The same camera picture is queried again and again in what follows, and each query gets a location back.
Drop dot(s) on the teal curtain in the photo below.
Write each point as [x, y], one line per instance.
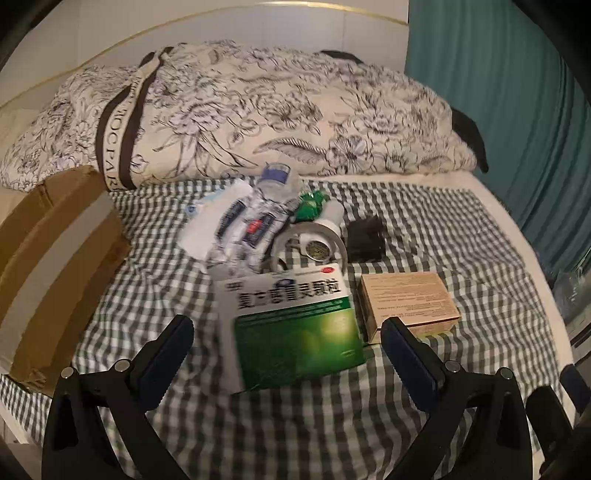
[508, 115]

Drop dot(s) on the blue labelled plastic bottle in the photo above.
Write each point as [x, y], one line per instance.
[244, 221]

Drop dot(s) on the green white medicine box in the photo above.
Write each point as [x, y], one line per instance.
[295, 332]

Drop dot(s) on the brown cardboard box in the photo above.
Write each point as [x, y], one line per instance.
[55, 258]

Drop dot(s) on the clear plastic bag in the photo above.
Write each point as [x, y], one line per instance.
[572, 295]

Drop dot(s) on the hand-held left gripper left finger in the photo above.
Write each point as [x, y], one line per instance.
[168, 364]

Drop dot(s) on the small tan carton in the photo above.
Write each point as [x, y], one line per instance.
[406, 290]

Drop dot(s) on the floral print duvet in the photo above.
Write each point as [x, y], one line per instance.
[277, 101]

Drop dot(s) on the blue white tissue pack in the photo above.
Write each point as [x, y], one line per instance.
[203, 217]

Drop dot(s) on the green foil wrapper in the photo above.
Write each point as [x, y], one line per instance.
[309, 205]

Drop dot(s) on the white tape roll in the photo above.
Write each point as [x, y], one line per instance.
[318, 226]

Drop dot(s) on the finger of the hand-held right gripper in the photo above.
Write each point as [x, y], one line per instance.
[549, 420]
[576, 385]

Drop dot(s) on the green checked blanket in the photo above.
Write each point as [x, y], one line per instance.
[461, 221]

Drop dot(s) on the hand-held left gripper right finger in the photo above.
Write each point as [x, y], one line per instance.
[411, 364]

